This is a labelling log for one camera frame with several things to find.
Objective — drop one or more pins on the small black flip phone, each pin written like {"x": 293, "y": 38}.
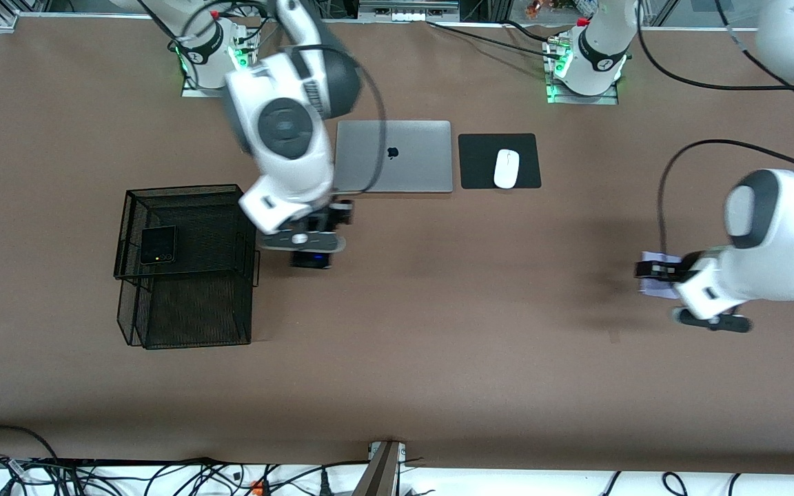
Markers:
{"x": 158, "y": 244}

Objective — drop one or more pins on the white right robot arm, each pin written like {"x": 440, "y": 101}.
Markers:
{"x": 287, "y": 131}

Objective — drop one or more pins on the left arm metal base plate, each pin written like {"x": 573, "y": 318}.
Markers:
{"x": 607, "y": 100}

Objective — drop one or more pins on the tall black smartphone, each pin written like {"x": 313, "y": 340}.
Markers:
{"x": 311, "y": 260}

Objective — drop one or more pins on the lavender flip phone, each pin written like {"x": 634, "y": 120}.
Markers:
{"x": 659, "y": 288}

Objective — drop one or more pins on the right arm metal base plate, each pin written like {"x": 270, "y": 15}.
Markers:
{"x": 194, "y": 91}

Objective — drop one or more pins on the silver closed laptop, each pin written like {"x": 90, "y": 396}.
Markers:
{"x": 411, "y": 158}

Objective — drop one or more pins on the black mouse pad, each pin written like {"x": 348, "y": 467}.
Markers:
{"x": 480, "y": 162}

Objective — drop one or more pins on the grey metal mount post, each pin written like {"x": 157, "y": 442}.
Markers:
{"x": 382, "y": 472}

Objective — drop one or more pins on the white computer mouse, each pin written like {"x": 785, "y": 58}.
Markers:
{"x": 506, "y": 169}

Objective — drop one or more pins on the grey power strip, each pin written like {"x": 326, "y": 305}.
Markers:
{"x": 407, "y": 8}

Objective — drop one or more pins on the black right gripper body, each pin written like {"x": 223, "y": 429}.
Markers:
{"x": 329, "y": 217}

